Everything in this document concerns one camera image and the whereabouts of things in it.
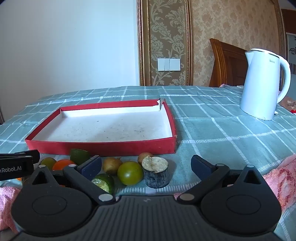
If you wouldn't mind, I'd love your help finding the green cucumber piece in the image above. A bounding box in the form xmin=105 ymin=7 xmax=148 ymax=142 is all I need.
xmin=92 ymin=173 xmax=115 ymax=195

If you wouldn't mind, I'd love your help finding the brown longan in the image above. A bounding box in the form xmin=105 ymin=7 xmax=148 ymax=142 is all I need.
xmin=102 ymin=157 xmax=123 ymax=175
xmin=137 ymin=152 xmax=154 ymax=165

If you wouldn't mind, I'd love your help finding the orange mandarin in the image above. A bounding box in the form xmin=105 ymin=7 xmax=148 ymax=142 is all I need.
xmin=52 ymin=159 xmax=77 ymax=172

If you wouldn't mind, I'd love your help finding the green tomato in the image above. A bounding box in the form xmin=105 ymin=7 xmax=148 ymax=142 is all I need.
xmin=40 ymin=157 xmax=57 ymax=171
xmin=117 ymin=161 xmax=144 ymax=186

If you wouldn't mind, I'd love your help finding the green checked tablecloth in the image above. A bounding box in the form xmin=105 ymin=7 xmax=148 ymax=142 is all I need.
xmin=0 ymin=85 xmax=296 ymax=241

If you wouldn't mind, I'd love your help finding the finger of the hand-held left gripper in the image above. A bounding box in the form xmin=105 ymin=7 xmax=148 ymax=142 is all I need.
xmin=0 ymin=149 xmax=40 ymax=164

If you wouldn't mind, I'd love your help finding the thick sugarcane piece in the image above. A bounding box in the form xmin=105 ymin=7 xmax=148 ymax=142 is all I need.
xmin=142 ymin=156 xmax=169 ymax=189

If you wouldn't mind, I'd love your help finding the framed floral painting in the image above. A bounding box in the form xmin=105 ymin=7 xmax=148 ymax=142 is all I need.
xmin=287 ymin=32 xmax=296 ymax=75

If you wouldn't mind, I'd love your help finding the white wall light switch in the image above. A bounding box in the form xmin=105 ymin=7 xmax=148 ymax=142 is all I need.
xmin=158 ymin=58 xmax=181 ymax=71

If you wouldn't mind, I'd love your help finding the red patterned packet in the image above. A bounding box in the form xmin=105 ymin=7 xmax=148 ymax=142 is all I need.
xmin=281 ymin=97 xmax=296 ymax=114

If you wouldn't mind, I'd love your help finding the dark green citrus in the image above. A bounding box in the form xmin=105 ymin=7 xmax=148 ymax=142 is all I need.
xmin=70 ymin=149 xmax=91 ymax=165

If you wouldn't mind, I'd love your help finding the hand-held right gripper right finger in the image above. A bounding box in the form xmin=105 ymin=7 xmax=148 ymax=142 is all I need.
xmin=177 ymin=155 xmax=266 ymax=205

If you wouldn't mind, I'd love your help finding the red cardboard box tray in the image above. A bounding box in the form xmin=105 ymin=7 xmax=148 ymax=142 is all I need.
xmin=25 ymin=99 xmax=177 ymax=156

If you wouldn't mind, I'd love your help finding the white electric kettle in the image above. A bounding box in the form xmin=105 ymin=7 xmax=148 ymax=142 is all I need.
xmin=239 ymin=48 xmax=291 ymax=120

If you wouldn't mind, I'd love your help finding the pink patterned cloth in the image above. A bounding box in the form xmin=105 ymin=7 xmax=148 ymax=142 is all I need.
xmin=262 ymin=155 xmax=296 ymax=210
xmin=0 ymin=185 xmax=22 ymax=234

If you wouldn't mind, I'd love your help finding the wooden headboard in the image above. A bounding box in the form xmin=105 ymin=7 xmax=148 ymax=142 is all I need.
xmin=209 ymin=38 xmax=249 ymax=87

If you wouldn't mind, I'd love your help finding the gold framed wallpaper panel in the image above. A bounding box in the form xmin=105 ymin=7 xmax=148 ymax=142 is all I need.
xmin=137 ymin=0 xmax=193 ymax=87

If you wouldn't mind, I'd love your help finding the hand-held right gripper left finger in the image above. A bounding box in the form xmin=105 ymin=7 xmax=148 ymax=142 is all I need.
xmin=27 ymin=156 xmax=116 ymax=205

